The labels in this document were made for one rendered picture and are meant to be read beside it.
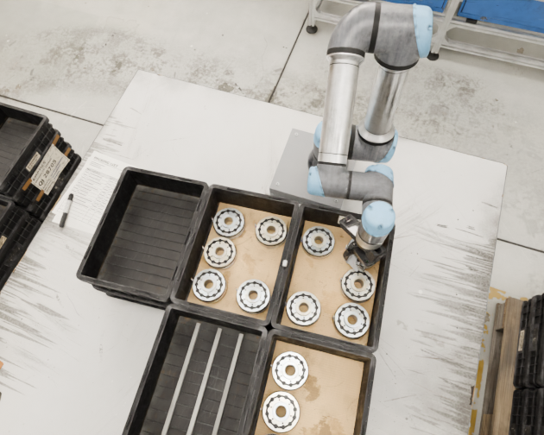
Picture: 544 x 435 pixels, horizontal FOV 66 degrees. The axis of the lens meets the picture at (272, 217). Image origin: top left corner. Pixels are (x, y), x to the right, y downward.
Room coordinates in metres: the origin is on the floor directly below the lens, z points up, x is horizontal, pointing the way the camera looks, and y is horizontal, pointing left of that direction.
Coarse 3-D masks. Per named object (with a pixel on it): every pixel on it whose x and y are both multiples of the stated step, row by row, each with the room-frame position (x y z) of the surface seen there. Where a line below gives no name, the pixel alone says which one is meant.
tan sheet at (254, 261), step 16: (224, 208) 0.63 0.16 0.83; (240, 208) 0.62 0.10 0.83; (256, 224) 0.55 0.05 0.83; (288, 224) 0.54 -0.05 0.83; (208, 240) 0.51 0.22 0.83; (240, 240) 0.50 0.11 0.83; (256, 240) 0.50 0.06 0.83; (240, 256) 0.45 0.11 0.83; (256, 256) 0.44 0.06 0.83; (272, 256) 0.44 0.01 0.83; (224, 272) 0.40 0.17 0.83; (240, 272) 0.39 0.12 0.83; (256, 272) 0.39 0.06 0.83; (272, 272) 0.38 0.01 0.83; (192, 288) 0.36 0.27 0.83; (208, 288) 0.35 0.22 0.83; (272, 288) 0.33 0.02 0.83; (208, 304) 0.30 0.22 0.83; (224, 304) 0.30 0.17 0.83
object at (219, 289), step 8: (200, 272) 0.40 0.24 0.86; (208, 272) 0.40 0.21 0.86; (216, 272) 0.39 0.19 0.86; (200, 280) 0.37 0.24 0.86; (216, 280) 0.37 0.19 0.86; (224, 280) 0.36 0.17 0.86; (200, 288) 0.35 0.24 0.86; (216, 288) 0.34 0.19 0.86; (224, 288) 0.34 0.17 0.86; (200, 296) 0.32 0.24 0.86; (208, 296) 0.32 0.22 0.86; (216, 296) 0.32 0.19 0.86
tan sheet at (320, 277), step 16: (304, 224) 0.54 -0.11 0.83; (320, 224) 0.53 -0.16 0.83; (336, 240) 0.47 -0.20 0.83; (304, 256) 0.43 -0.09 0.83; (336, 256) 0.42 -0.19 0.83; (304, 272) 0.37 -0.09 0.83; (320, 272) 0.37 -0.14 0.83; (336, 272) 0.37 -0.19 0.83; (304, 288) 0.32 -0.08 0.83; (320, 288) 0.32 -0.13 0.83; (336, 288) 0.31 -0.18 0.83; (320, 304) 0.27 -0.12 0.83; (336, 304) 0.26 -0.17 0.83; (368, 304) 0.26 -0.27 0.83; (288, 320) 0.23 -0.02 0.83; (320, 320) 0.22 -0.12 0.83; (352, 320) 0.21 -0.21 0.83; (336, 336) 0.17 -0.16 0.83; (368, 336) 0.16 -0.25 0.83
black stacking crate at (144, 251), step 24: (120, 192) 0.68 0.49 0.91; (144, 192) 0.72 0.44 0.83; (168, 192) 0.71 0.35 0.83; (192, 192) 0.68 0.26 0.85; (120, 216) 0.62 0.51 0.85; (144, 216) 0.62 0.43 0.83; (168, 216) 0.62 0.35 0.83; (192, 216) 0.61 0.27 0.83; (120, 240) 0.54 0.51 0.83; (144, 240) 0.54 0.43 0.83; (168, 240) 0.53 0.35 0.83; (96, 264) 0.45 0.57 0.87; (120, 264) 0.46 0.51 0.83; (144, 264) 0.45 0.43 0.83; (168, 264) 0.44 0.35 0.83; (144, 288) 0.37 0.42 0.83
